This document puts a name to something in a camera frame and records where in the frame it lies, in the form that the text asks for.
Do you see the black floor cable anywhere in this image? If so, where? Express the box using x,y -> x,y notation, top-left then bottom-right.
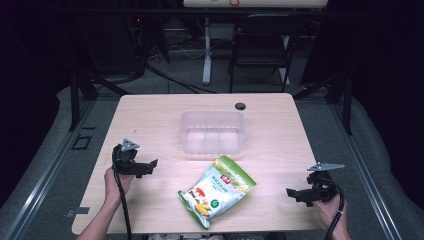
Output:
143,63 -> 219,95

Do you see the green and white snack bag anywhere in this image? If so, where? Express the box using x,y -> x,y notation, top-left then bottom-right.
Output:
177,154 -> 258,231

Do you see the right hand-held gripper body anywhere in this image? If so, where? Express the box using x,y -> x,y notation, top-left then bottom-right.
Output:
305,161 -> 346,204

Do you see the person's left hand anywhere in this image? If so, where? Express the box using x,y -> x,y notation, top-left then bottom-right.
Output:
103,166 -> 136,203

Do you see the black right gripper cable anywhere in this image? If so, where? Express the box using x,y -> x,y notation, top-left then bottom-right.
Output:
319,176 -> 346,240

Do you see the white desk top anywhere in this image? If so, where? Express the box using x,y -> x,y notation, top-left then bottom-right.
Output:
182,0 -> 330,9

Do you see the white desk leg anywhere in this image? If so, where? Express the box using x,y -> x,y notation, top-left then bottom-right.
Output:
201,16 -> 215,86

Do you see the grey tape piece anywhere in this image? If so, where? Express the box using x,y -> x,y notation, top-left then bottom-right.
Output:
65,206 -> 91,218

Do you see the black folding chair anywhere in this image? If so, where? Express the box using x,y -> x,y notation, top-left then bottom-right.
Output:
228,13 -> 303,94

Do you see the aluminium floor rail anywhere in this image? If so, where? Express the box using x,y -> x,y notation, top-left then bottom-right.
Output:
328,101 -> 403,240
0,99 -> 98,240

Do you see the black tape floor square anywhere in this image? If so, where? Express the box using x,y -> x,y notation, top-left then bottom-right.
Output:
70,133 -> 94,152

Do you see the black metal stand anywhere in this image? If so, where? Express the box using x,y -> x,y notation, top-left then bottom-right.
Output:
67,66 -> 131,132
293,71 -> 354,136

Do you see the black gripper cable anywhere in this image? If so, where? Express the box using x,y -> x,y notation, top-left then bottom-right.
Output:
111,145 -> 133,240
319,176 -> 346,240

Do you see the clear plastic storage bin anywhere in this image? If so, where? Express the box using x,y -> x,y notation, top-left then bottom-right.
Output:
177,110 -> 247,156

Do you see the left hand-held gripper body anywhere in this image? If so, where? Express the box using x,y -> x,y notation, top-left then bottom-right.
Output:
112,138 -> 150,176

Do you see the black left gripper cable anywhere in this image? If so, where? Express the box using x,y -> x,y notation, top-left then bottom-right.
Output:
111,145 -> 133,240

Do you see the person's right hand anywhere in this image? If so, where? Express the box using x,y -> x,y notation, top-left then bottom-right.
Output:
312,192 -> 348,231

